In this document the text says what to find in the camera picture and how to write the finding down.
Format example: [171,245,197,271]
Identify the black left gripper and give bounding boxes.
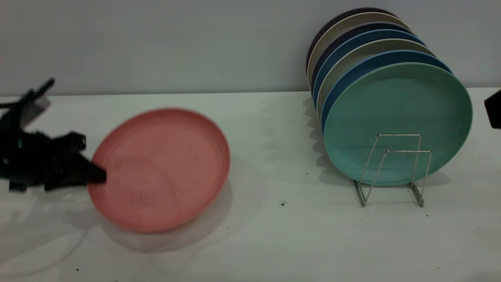
[0,112,107,193]

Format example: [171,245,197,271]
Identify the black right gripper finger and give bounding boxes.
[484,89,501,129]

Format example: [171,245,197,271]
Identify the pink round plate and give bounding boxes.
[87,108,231,234]

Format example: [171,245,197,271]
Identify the green round plate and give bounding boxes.
[323,63,473,187]

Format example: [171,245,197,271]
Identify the blue round plate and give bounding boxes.
[312,29,426,107]
[320,50,453,132]

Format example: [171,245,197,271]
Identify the beige round plate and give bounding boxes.
[306,13,411,87]
[315,38,437,119]

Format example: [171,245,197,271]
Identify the dark purple round plate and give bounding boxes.
[306,8,396,72]
[310,22,411,90]

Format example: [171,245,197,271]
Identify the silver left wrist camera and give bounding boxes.
[20,97,52,129]

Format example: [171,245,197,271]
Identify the black braided cable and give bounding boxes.
[0,78,56,110]

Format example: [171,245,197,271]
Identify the metal wire plate rack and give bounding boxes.
[352,134,432,208]

